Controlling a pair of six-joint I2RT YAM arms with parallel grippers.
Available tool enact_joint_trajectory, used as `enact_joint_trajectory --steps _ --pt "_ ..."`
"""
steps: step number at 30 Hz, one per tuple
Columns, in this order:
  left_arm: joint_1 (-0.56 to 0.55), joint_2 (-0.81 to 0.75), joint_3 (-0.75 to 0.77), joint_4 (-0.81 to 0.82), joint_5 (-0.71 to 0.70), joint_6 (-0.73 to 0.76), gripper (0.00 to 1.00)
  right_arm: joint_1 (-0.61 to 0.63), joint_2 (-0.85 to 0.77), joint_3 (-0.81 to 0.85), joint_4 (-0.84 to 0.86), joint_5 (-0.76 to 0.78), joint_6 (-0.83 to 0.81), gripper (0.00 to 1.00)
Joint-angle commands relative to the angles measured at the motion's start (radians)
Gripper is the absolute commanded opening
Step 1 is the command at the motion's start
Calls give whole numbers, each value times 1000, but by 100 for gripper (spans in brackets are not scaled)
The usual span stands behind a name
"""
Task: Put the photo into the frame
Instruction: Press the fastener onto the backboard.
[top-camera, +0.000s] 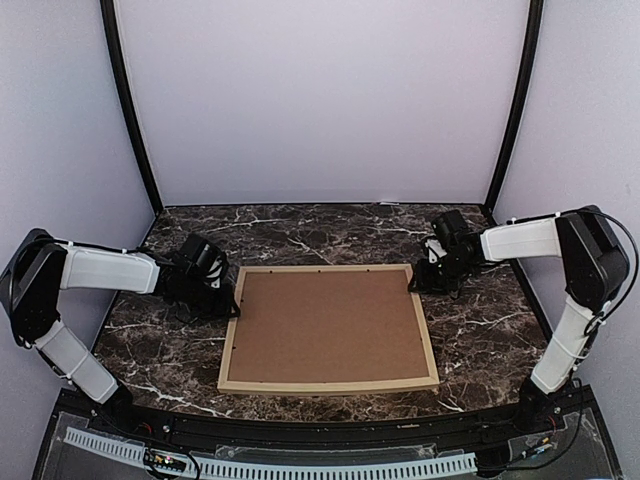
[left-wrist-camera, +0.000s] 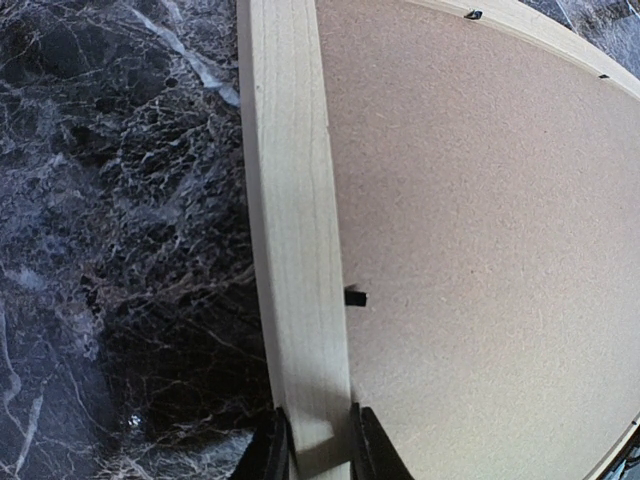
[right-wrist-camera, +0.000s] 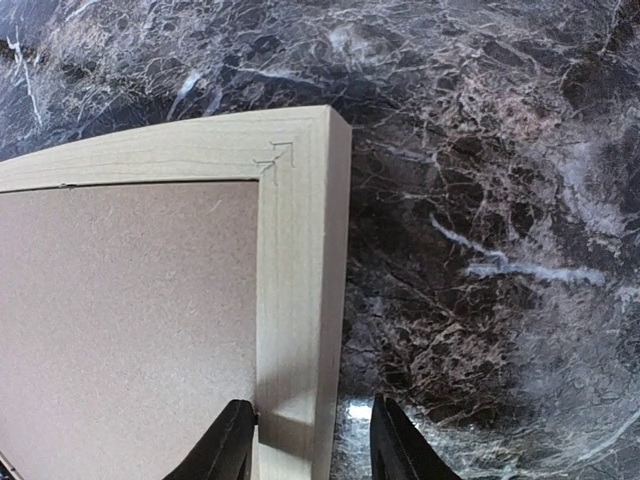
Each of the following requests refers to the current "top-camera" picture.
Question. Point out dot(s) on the small circuit board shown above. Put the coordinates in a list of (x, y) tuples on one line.
[(163, 463)]

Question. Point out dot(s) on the left black corner post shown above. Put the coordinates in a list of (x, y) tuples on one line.
[(128, 109)]

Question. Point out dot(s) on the black front rail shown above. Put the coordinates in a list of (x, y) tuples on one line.
[(483, 429)]

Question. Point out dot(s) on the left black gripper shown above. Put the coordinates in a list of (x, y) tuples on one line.
[(224, 309)]

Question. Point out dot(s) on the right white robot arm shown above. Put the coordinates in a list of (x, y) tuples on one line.
[(598, 274)]

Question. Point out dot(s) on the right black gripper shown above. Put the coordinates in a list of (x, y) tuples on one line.
[(425, 284)]

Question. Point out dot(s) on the light wooden picture frame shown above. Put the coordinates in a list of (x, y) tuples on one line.
[(325, 330)]

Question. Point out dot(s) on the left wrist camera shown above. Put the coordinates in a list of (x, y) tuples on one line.
[(201, 259)]

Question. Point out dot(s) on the brown backing board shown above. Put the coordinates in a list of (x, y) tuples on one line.
[(325, 325)]

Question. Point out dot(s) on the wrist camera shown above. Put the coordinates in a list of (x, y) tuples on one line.
[(201, 259), (450, 230)]

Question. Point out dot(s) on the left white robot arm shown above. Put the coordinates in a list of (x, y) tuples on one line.
[(43, 268)]

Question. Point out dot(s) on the right black corner post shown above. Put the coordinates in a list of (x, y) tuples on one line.
[(521, 89)]

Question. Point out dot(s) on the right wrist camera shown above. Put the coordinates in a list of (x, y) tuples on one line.
[(450, 230)]

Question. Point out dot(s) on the white slotted cable duct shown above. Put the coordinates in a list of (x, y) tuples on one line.
[(256, 463)]

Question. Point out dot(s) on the black corner post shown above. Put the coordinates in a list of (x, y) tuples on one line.
[(128, 109), (521, 89)]

